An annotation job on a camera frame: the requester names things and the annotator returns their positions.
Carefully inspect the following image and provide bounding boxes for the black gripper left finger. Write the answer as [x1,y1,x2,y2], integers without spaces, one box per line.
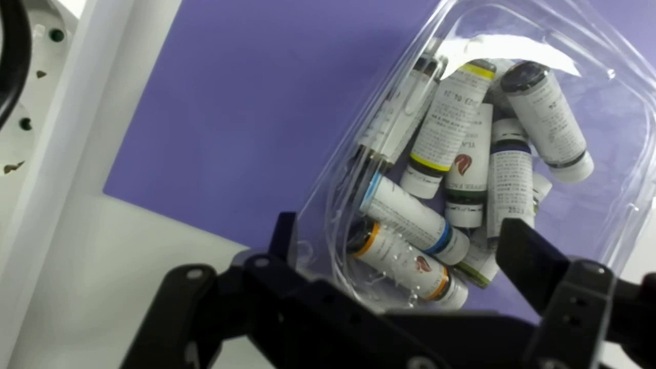
[122,212,446,369]

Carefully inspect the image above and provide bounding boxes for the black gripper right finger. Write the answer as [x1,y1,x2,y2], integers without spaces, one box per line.
[496,218,656,369]

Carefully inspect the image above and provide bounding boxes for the clear plastic clamshell container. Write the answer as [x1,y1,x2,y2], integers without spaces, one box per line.
[294,0,656,319]

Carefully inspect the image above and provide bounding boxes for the white vial light green band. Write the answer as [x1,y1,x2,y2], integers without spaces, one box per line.
[453,230,505,292]

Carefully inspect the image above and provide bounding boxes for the white vial orange bands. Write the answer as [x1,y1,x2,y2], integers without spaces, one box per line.
[347,218,471,313]

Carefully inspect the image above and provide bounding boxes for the white vial navy band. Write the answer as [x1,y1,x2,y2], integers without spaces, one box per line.
[486,117,537,242]

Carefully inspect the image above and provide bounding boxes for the white vial blue bands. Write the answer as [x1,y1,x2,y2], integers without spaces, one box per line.
[357,173,474,269]

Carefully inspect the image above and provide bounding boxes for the white vial black cap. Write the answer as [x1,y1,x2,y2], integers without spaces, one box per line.
[500,59,597,185]

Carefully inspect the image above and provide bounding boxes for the purple rectangular mat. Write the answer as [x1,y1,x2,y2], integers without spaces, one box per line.
[101,0,656,324]

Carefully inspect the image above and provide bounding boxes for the white vial yellow bands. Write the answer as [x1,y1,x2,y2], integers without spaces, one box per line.
[397,59,499,203]

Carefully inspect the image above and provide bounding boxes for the clear gray vial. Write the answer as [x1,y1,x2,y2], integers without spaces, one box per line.
[357,55,452,166]

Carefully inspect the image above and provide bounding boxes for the white paper label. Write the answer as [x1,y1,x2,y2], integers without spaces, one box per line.
[436,34,583,79]

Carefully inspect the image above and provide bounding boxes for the black power cable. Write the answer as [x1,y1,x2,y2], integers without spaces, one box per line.
[0,0,33,131]

